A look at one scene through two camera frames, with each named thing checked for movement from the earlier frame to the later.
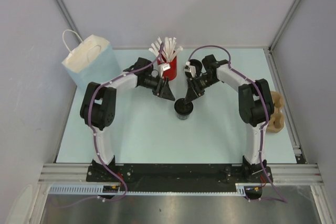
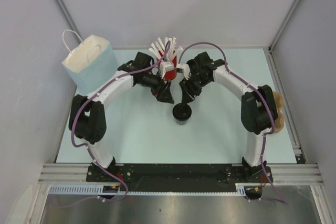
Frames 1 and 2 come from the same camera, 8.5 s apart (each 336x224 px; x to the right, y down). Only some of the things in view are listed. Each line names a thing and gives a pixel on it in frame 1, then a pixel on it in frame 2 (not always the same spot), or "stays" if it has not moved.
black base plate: (177, 178) stays
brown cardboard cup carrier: (276, 121) stays
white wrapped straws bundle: (167, 48) stays
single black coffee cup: (183, 110) to (181, 118)
